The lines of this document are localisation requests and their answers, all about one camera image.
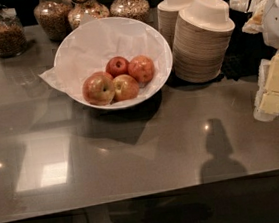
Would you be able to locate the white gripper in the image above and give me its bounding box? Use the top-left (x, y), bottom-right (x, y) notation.
top-left (242, 0), bottom-right (279, 122)

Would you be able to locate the back red apple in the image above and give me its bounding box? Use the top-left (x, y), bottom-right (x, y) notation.
top-left (105, 56), bottom-right (129, 77)

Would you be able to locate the large white bowl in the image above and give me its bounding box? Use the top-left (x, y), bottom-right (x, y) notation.
top-left (48, 10), bottom-right (179, 117)

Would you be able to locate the white paper bowl liner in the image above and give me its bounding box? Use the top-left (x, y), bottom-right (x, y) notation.
top-left (32, 11), bottom-right (178, 111)

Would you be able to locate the black cutlery holder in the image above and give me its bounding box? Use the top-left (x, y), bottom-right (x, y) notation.
top-left (221, 8), bottom-right (276, 80)

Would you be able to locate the front stack of paper bowls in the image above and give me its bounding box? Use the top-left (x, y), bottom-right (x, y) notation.
top-left (172, 0), bottom-right (235, 83)

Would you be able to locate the stack of paper bowls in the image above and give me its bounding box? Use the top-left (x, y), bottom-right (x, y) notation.
top-left (157, 0), bottom-right (193, 47)
top-left (172, 0), bottom-right (235, 83)

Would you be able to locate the rear stack of paper bowls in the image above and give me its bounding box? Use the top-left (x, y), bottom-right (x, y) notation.
top-left (157, 0), bottom-right (193, 47)

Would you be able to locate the glass cereal jar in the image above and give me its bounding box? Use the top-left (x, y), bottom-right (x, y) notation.
top-left (110, 0), bottom-right (150, 22)
top-left (33, 0), bottom-right (72, 42)
top-left (67, 0), bottom-right (110, 29)
top-left (0, 6), bottom-right (27, 58)

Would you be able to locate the far left glass cereal jar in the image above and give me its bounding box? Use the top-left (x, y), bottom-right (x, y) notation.
top-left (0, 6), bottom-right (27, 58)

